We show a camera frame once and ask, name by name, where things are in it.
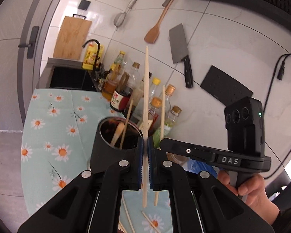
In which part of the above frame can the black utensil holder cup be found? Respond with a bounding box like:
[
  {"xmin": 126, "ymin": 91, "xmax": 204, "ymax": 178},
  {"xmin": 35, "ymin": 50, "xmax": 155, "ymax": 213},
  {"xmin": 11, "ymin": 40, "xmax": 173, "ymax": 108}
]
[{"xmin": 90, "ymin": 117, "xmax": 142, "ymax": 173}]

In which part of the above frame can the cream plastic rice spoon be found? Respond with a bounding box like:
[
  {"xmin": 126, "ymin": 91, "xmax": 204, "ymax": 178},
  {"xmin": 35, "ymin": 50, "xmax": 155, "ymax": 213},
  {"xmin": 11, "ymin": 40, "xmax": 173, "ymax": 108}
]
[{"xmin": 110, "ymin": 122, "xmax": 125, "ymax": 147}]

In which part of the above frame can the black kitchen sink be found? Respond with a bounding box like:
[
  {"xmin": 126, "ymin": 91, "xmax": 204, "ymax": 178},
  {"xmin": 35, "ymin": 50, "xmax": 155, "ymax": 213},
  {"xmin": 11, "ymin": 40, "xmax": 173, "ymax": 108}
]
[{"xmin": 50, "ymin": 66, "xmax": 97, "ymax": 91}]

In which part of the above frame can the person's right hand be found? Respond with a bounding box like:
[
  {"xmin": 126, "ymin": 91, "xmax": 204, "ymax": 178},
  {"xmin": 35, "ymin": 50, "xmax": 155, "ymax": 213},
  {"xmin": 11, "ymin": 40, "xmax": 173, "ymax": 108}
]
[{"xmin": 218, "ymin": 170, "xmax": 279, "ymax": 225}]

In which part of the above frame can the short wooden chopstick right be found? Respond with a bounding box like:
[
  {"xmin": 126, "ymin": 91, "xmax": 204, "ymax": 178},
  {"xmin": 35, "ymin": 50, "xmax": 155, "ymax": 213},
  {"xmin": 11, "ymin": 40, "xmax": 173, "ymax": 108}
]
[{"xmin": 141, "ymin": 211, "xmax": 161, "ymax": 233}]

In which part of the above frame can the gold cap glass bottle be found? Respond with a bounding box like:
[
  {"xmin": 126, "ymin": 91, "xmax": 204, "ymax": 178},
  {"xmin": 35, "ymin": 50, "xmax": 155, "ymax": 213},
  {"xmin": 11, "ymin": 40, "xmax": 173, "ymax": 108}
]
[{"xmin": 157, "ymin": 84, "xmax": 182, "ymax": 141}]

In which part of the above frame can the wooden chopstick right curved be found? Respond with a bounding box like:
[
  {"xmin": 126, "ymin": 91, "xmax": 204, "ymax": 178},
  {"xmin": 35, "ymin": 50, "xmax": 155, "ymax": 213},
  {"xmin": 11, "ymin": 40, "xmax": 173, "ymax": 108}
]
[{"xmin": 122, "ymin": 194, "xmax": 135, "ymax": 233}]

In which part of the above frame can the dark sauce bottle red label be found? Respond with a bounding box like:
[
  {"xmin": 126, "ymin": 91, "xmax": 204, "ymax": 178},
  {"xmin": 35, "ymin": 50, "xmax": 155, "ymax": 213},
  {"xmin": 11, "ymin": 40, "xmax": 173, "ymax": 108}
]
[{"xmin": 110, "ymin": 72, "xmax": 132, "ymax": 112}]

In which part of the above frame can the daisy print teal tablecloth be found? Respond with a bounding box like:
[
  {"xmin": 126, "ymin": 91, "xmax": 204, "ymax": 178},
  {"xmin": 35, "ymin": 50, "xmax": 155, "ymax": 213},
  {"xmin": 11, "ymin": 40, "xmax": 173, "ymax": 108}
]
[{"xmin": 20, "ymin": 88, "xmax": 173, "ymax": 233}]

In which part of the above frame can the amber oil bottle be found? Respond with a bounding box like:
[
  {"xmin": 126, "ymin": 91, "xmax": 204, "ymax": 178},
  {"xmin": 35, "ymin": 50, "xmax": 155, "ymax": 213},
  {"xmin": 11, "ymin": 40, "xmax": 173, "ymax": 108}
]
[{"xmin": 102, "ymin": 50, "xmax": 126, "ymax": 101}]

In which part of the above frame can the yellow cap clear bottle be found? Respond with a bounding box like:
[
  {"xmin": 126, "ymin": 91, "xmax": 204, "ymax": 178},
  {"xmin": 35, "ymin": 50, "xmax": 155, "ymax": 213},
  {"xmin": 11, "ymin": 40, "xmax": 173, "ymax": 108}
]
[{"xmin": 149, "ymin": 77, "xmax": 161, "ymax": 103}]

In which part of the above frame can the yellow detergent bottle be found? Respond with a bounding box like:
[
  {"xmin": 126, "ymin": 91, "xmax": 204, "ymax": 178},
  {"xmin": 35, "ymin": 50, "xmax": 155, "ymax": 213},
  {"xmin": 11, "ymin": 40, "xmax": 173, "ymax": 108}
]
[{"xmin": 82, "ymin": 43, "xmax": 104, "ymax": 70}]

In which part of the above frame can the black sink faucet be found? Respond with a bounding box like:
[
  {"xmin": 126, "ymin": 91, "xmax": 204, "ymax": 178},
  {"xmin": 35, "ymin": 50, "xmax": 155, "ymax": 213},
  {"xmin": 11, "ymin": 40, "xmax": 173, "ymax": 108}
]
[{"xmin": 82, "ymin": 39, "xmax": 101, "ymax": 79}]

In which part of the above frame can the wooden spatula hanging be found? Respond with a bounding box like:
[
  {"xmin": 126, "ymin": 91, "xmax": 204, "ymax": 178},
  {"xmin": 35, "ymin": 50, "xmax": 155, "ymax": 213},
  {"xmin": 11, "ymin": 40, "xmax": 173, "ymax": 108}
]
[{"xmin": 144, "ymin": 0, "xmax": 174, "ymax": 44}]

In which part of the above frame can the wooden cutting board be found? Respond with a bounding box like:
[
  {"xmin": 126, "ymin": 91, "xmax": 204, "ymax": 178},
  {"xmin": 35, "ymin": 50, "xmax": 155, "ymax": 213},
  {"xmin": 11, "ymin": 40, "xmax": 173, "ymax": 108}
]
[{"xmin": 53, "ymin": 14, "xmax": 92, "ymax": 60}]

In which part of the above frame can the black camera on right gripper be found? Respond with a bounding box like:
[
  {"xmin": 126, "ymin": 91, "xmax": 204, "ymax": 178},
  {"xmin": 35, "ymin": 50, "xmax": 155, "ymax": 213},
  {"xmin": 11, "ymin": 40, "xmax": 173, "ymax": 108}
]
[{"xmin": 224, "ymin": 97, "xmax": 264, "ymax": 157}]

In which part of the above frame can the black wall socket panel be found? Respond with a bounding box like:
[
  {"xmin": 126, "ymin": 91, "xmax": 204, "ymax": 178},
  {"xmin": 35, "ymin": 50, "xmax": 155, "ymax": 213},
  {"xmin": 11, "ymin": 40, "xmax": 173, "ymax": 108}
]
[{"xmin": 200, "ymin": 66, "xmax": 253, "ymax": 106}]

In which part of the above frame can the black power cable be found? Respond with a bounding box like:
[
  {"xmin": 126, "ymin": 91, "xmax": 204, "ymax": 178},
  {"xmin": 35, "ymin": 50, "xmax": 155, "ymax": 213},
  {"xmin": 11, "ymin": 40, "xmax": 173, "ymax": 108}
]
[{"xmin": 263, "ymin": 53, "xmax": 291, "ymax": 180}]

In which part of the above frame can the steel cleaver black handle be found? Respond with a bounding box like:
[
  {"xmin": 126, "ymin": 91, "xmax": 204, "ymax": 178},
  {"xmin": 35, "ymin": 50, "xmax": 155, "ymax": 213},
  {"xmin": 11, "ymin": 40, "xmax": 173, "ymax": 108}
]
[{"xmin": 169, "ymin": 24, "xmax": 193, "ymax": 88}]

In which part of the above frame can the wire mesh strainer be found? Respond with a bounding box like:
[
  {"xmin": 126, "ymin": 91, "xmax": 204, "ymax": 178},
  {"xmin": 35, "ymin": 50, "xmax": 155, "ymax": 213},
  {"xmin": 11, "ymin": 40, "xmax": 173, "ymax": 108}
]
[{"xmin": 113, "ymin": 0, "xmax": 137, "ymax": 28}]

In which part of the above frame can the black door handle lock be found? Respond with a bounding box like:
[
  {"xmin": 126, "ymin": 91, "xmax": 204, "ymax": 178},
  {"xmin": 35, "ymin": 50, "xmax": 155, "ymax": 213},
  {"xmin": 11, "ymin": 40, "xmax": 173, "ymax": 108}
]
[{"xmin": 18, "ymin": 26, "xmax": 40, "ymax": 59}]

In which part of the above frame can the small black wall switch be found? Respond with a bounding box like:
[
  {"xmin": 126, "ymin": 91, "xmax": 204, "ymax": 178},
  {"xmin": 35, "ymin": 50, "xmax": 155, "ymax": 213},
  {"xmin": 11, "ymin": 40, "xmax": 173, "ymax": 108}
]
[{"xmin": 78, "ymin": 0, "xmax": 91, "ymax": 10}]

